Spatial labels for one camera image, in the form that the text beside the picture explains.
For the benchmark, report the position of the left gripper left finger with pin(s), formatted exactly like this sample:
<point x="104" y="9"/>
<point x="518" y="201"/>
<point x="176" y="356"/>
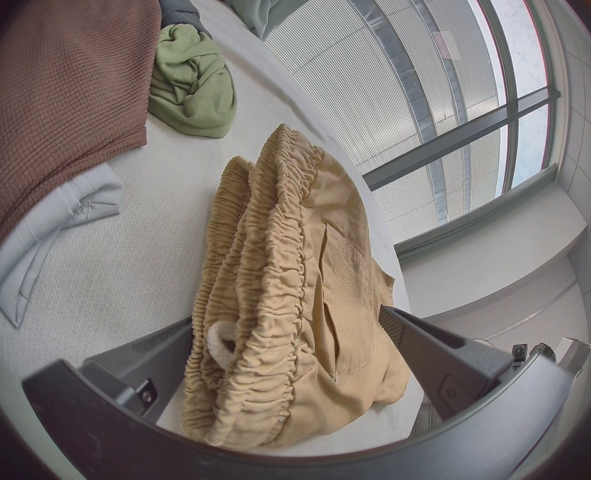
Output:
<point x="145" y="368"/>

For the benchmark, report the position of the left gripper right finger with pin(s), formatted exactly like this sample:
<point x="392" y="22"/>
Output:
<point x="450" y="368"/>

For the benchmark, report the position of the tan shorts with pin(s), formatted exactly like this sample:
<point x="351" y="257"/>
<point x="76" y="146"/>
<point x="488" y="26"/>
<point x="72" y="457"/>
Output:
<point x="285" y="268"/>

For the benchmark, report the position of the bed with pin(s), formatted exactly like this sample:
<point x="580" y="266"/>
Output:
<point x="125" y="268"/>

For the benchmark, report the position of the white garment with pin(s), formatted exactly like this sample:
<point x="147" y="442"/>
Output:
<point x="50" y="228"/>

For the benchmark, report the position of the window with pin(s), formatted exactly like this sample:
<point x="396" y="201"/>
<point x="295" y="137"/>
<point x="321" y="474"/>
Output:
<point x="425" y="93"/>

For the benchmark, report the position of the green garment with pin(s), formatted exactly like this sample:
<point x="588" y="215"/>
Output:
<point x="195" y="88"/>

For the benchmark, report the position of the brown garment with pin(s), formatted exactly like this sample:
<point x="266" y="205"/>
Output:
<point x="65" y="68"/>

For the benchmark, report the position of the black garment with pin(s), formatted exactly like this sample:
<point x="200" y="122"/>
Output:
<point x="175" y="3"/>

